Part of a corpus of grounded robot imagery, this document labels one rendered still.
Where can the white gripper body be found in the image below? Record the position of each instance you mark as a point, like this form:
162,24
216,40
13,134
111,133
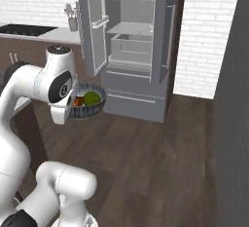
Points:
61,114

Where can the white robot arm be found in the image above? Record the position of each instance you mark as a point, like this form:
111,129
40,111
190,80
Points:
19,146

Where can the brown chicken drumstick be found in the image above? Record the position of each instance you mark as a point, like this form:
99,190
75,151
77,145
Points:
78,102

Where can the blue patterned bowl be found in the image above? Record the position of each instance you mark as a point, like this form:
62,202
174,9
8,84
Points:
89,111

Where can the green lime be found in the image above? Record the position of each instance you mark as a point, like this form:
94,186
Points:
91,98

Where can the grey fridge freezer drawer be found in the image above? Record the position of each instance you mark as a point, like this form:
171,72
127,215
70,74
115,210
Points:
136,105

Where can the grey fridge door with bin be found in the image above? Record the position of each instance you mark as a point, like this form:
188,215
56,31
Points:
97,45

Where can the grey fridge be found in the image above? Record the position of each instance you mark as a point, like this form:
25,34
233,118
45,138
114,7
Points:
136,84

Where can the grey fridge crisper drawer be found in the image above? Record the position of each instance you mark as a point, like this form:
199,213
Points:
131,49

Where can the dark brown fridge surround panel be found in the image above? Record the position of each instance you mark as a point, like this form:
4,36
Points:
178,36

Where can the dark brown counter cabinet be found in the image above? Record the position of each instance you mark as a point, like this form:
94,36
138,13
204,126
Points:
30,136

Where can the dark brown base cupboards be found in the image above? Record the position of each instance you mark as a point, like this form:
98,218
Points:
30,50

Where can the grey utensil pot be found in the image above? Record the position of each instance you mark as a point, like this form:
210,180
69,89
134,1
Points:
73,25

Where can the black hob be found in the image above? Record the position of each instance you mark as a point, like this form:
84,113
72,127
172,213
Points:
24,29

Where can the pale kitchen utensils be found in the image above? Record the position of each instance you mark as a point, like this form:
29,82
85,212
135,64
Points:
72,10

